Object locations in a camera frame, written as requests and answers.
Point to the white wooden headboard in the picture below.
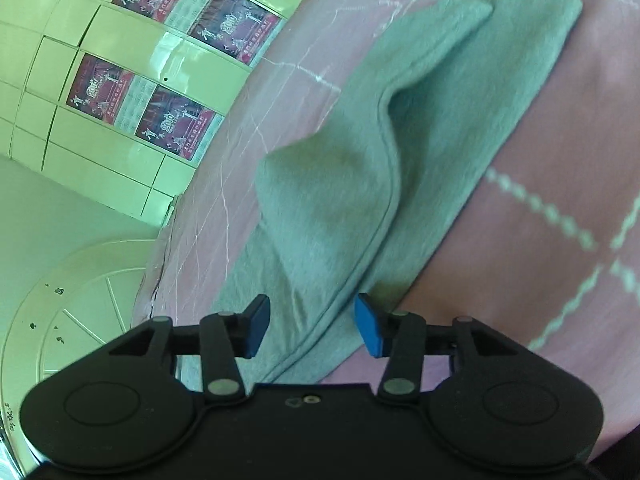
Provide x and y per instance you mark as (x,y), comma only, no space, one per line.
(85,300)

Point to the grey pants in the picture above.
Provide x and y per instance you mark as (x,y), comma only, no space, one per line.
(325,200)

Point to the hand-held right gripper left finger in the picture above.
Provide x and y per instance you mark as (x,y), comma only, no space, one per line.
(257,327)

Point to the bed with pink checked sheet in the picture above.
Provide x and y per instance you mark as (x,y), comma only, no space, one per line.
(550,110)

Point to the white wardrobe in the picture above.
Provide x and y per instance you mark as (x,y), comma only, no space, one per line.
(60,125)

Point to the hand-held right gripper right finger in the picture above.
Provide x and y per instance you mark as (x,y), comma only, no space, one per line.
(367,325)

